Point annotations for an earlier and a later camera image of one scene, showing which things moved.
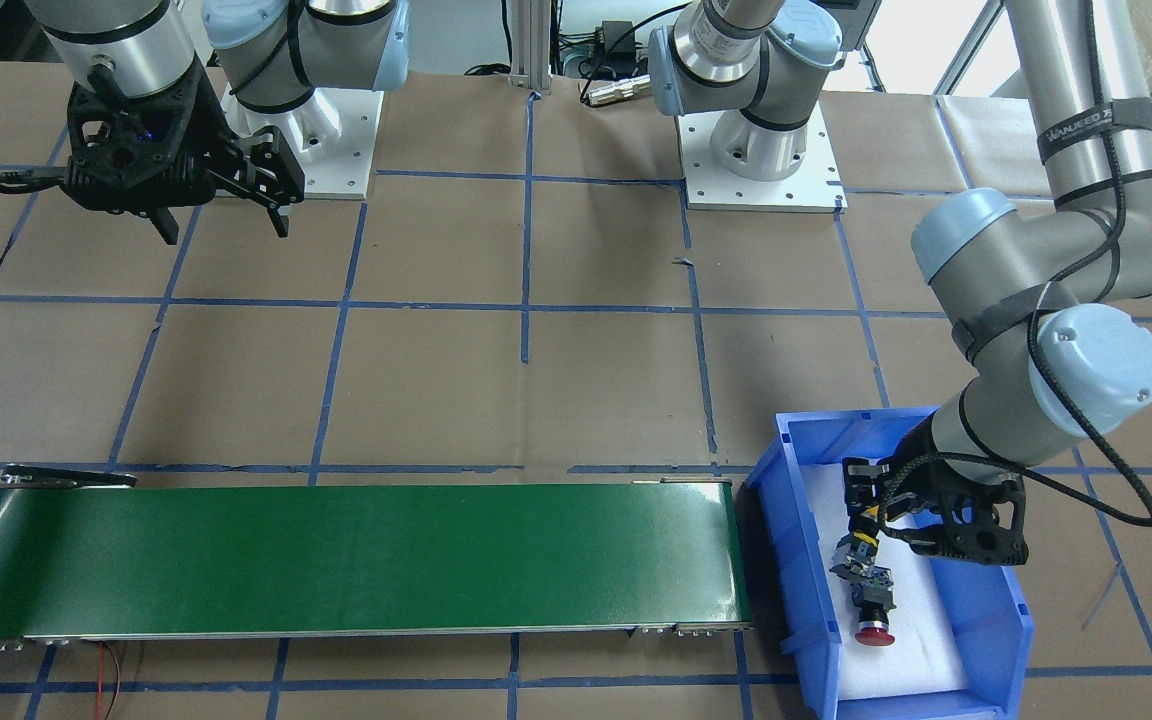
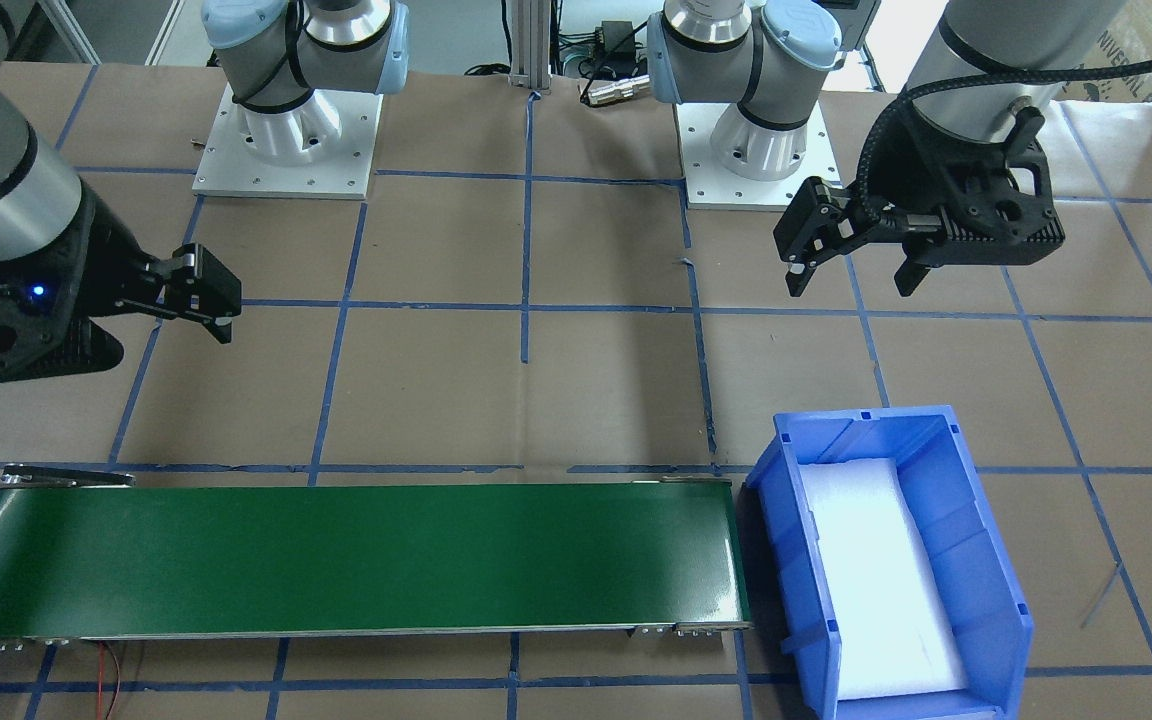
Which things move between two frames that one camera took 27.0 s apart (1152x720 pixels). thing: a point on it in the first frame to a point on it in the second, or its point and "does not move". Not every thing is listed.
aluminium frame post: x=531 y=44 does not move
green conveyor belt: x=65 y=552 does not move
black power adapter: x=615 y=41 does not move
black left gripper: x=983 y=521 to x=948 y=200
